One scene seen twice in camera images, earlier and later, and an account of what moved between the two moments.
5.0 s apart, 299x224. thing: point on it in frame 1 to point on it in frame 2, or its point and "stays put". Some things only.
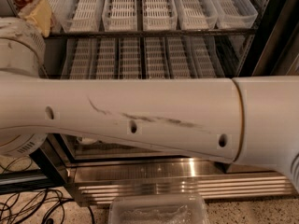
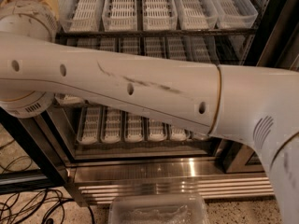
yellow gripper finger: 39,13 to 50,0
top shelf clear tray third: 120,13 stays put
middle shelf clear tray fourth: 156,59 stays put
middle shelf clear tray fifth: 179,57 stays put
